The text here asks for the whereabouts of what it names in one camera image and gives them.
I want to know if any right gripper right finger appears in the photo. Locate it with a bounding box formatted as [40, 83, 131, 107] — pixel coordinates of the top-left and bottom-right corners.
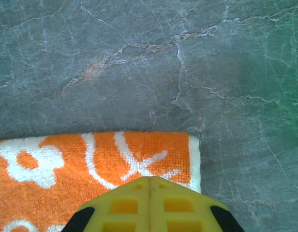
[150, 176, 239, 232]

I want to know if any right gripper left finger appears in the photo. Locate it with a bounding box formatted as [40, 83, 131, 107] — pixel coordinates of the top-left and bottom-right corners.
[64, 176, 151, 232]

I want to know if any bright orange white print towel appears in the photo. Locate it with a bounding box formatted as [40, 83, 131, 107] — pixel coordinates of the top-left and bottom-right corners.
[0, 131, 202, 232]

